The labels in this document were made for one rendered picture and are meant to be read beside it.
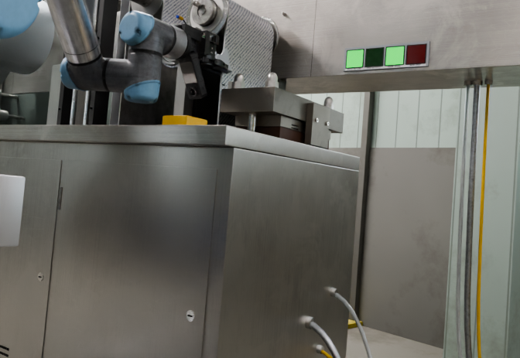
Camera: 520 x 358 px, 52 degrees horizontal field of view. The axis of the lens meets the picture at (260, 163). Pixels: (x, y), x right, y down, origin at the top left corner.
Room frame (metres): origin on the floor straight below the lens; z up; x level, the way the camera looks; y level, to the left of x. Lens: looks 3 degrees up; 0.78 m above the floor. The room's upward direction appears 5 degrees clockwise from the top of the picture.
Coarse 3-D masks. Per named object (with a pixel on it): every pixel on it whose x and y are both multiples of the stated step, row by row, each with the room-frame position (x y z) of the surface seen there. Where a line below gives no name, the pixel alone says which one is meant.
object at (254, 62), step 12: (228, 36) 1.41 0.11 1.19; (240, 36) 1.46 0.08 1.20; (228, 48) 1.42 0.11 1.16; (240, 48) 1.46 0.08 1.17; (252, 48) 1.51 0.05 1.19; (264, 48) 1.56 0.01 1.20; (240, 60) 1.46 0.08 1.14; (252, 60) 1.51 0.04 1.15; (264, 60) 1.56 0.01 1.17; (240, 72) 1.47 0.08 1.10; (252, 72) 1.52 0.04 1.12; (264, 72) 1.57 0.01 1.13; (252, 84) 1.52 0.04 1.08; (264, 84) 1.57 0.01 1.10
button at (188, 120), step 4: (164, 116) 1.13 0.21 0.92; (168, 116) 1.13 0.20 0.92; (172, 116) 1.12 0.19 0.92; (176, 116) 1.11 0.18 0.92; (180, 116) 1.11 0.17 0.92; (184, 116) 1.10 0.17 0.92; (188, 116) 1.10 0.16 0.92; (164, 120) 1.13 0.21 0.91; (168, 120) 1.13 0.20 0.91; (172, 120) 1.12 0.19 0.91; (176, 120) 1.11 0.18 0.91; (180, 120) 1.11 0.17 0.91; (184, 120) 1.10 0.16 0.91; (188, 120) 1.10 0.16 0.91; (192, 120) 1.11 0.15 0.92; (196, 120) 1.12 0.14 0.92; (200, 120) 1.14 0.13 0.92; (204, 120) 1.15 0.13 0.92; (188, 124) 1.10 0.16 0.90; (192, 124) 1.11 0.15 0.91; (196, 124) 1.12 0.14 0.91; (200, 124) 1.14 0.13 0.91; (204, 124) 1.15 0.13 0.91
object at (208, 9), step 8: (200, 0) 1.41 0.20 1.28; (208, 0) 1.40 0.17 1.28; (200, 8) 1.41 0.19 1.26; (208, 8) 1.40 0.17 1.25; (216, 8) 1.40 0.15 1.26; (192, 16) 1.43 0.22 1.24; (200, 16) 1.41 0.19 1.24; (208, 16) 1.39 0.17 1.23; (200, 24) 1.41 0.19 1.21; (208, 24) 1.41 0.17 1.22
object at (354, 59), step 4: (348, 52) 1.54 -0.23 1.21; (352, 52) 1.54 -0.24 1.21; (356, 52) 1.53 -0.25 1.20; (360, 52) 1.52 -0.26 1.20; (348, 56) 1.54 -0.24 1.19; (352, 56) 1.54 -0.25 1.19; (356, 56) 1.53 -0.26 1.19; (360, 56) 1.52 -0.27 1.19; (348, 60) 1.54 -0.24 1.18; (352, 60) 1.54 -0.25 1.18; (356, 60) 1.53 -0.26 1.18; (360, 60) 1.52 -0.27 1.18; (348, 64) 1.54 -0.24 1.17; (352, 64) 1.53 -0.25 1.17; (356, 64) 1.53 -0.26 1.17; (360, 64) 1.52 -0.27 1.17
